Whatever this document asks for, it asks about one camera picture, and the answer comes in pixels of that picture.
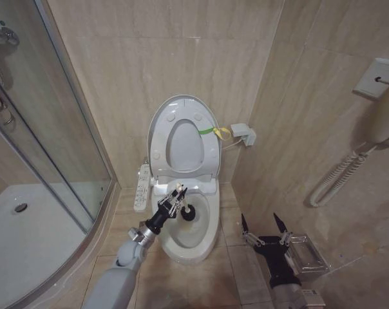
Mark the chrome shower faucet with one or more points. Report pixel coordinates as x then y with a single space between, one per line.
4 34

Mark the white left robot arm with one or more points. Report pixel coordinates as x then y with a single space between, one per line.
117 280

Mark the glass shower door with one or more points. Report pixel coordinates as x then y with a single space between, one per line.
53 122

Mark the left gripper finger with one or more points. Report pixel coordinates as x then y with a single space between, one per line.
178 204
170 196

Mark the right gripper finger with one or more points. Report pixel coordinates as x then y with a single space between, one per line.
246 228
280 226

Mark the white shower tray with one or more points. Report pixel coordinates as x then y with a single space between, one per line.
27 244

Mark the silver shower drain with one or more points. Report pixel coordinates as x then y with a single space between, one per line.
21 207

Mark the white toilet lid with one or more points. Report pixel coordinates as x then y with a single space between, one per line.
185 145

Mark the grey wall outlet box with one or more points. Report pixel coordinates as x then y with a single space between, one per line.
244 133

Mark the white toilet seat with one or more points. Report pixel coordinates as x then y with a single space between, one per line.
159 141

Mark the white toilet bowl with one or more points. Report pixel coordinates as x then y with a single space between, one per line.
210 206

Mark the white toilet brush black head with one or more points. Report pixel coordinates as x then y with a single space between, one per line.
188 213

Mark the clear metal-framed box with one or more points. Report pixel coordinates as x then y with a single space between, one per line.
307 259

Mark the white bidet control panel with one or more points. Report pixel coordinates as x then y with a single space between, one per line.
142 190

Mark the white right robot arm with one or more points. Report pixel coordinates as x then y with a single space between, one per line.
302 297

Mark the green band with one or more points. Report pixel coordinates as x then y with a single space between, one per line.
205 131

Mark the white phone wall plate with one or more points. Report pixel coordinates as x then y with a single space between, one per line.
370 82

